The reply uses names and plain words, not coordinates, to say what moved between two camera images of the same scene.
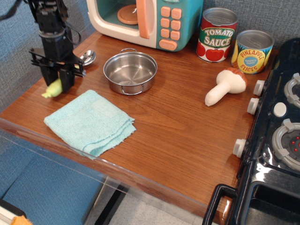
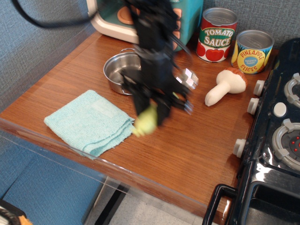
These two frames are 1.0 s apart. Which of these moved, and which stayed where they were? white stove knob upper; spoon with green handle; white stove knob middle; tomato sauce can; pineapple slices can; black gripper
Moved: black gripper; spoon with green handle
Stayed: pineapple slices can; white stove knob middle; tomato sauce can; white stove knob upper
